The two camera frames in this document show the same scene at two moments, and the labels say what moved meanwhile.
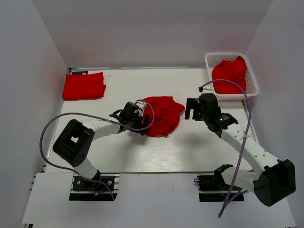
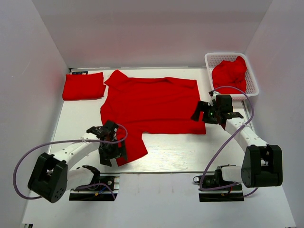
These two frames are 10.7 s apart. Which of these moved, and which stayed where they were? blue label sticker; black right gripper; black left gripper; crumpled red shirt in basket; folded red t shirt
Moved: black right gripper; black left gripper
Stayed: blue label sticker; crumpled red shirt in basket; folded red t shirt
